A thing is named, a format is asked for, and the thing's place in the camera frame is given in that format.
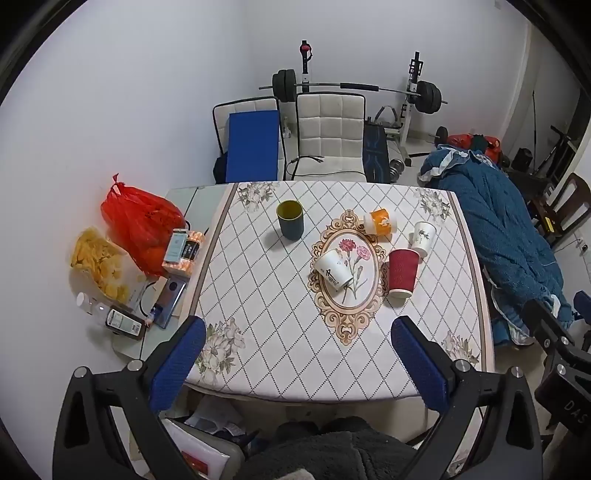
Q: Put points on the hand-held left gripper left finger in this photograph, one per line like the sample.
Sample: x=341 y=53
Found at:
x=178 y=364

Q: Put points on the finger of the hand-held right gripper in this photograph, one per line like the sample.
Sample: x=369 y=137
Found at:
x=547 y=323
x=584 y=304

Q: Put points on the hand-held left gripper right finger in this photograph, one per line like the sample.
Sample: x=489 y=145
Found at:
x=420 y=364

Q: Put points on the red ribbed paper cup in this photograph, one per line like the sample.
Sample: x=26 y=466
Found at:
x=402 y=272

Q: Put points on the white paper cup plant print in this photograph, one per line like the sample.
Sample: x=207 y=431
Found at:
x=422 y=237

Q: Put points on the white cup red print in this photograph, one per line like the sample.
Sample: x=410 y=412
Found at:
x=330 y=270

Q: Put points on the orange and white cup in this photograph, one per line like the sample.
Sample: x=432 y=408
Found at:
x=381 y=221

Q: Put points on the dark blue cup yellow inside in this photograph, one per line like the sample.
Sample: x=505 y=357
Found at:
x=291 y=226

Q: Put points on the blue flat device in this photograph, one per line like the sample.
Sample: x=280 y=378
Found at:
x=168 y=302

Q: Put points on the pile of papers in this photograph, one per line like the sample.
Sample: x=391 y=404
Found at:
x=212 y=420

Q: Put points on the white box red label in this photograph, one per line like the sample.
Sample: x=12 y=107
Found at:
x=203 y=450

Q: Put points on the clear bottle white cap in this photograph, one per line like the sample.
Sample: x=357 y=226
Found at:
x=92 y=307

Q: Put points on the floral printed tablecloth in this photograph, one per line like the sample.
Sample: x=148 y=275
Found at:
x=277 y=323

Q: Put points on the blue fleece blanket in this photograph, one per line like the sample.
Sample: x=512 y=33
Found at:
x=498 y=221

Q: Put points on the light blue small box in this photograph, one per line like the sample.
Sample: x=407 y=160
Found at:
x=177 y=247

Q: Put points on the brown wooden chair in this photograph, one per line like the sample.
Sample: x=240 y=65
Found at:
x=577 y=184

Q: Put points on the person's dark fleece clothing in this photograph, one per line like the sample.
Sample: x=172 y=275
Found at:
x=332 y=452

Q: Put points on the clear bag of yellow chips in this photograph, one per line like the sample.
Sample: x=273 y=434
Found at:
x=99 y=258

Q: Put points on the red plastic bag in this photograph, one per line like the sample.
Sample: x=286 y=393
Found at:
x=134 y=221

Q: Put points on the black dumbbell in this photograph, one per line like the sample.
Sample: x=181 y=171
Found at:
x=441 y=134
x=397 y=167

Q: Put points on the dark blue bench pad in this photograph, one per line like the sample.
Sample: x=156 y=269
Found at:
x=375 y=152

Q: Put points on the blue mat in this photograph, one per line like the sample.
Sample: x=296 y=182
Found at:
x=251 y=147

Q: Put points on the white barbell rack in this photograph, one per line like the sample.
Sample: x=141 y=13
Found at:
x=406 y=124

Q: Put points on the white padded chair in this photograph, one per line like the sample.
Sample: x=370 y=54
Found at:
x=328 y=120

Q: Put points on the black barbell with plates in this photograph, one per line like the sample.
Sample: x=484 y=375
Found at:
x=355 y=86

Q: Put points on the white chair black frame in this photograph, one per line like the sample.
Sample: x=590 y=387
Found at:
x=244 y=104

